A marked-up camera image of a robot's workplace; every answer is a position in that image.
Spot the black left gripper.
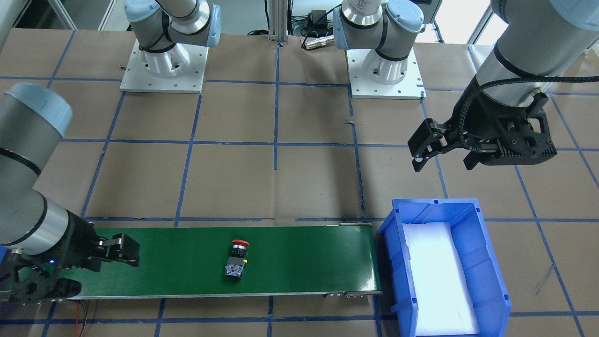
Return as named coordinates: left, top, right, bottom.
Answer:
left=407, top=89, right=557, bottom=171

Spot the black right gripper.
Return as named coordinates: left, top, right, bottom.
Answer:
left=1, top=216, right=140, bottom=304

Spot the red push button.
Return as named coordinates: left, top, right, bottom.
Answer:
left=225, top=239, right=250, bottom=279

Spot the white foam in bin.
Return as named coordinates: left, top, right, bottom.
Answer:
left=403, top=222, right=480, bottom=336

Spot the green conveyor belt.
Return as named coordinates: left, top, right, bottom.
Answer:
left=60, top=225, right=382, bottom=299

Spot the blue plastic bin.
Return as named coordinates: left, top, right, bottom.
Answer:
left=379, top=198, right=511, bottom=337

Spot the silver connector plug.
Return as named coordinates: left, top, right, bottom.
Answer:
left=302, top=36, right=335, bottom=51

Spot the black power adapter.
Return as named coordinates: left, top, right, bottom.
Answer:
left=308, top=9, right=328, bottom=29

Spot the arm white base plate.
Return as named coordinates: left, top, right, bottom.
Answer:
left=120, top=41, right=209, bottom=94
left=346, top=49, right=426, bottom=100

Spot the aluminium profile post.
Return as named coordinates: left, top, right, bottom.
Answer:
left=267, top=0, right=291, bottom=44

